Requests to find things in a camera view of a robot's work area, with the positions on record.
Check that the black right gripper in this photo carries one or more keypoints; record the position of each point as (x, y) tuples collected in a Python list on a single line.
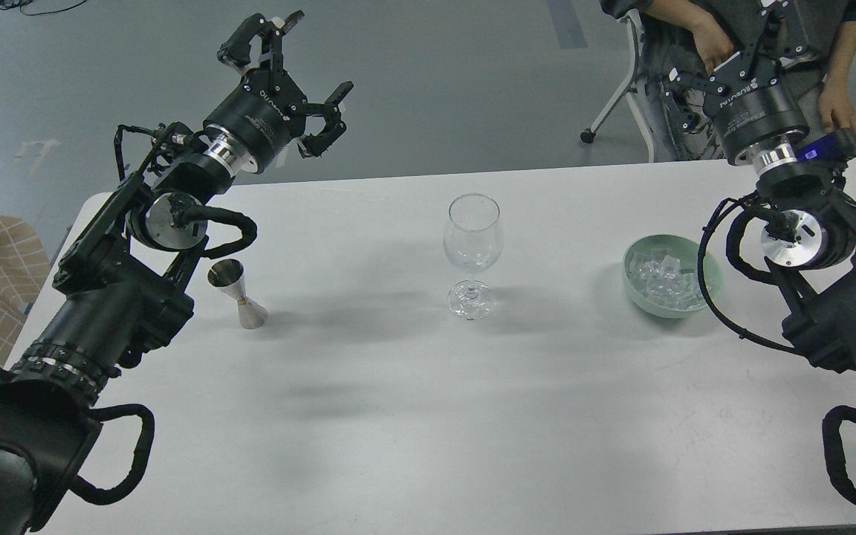
[(745, 99)]

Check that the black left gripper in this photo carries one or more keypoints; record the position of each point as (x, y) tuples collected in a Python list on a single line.
[(259, 113)]

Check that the steel cocktail jigger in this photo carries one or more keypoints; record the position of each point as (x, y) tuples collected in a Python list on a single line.
[(228, 276)]

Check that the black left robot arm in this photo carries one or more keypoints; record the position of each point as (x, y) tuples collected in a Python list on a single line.
[(125, 280)]

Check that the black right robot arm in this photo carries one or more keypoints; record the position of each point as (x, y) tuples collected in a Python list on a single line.
[(797, 231)]

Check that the green bowl of ice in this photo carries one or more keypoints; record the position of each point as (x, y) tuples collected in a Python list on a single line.
[(663, 276)]

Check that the clear wine glass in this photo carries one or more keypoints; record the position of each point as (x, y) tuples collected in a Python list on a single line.
[(473, 242)]

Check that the person's right hand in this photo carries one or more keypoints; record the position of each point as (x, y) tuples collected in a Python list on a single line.
[(712, 44)]

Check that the person's left hand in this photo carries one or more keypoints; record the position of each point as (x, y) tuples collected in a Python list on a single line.
[(836, 107)]

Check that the white office chair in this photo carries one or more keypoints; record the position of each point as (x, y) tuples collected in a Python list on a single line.
[(632, 92)]

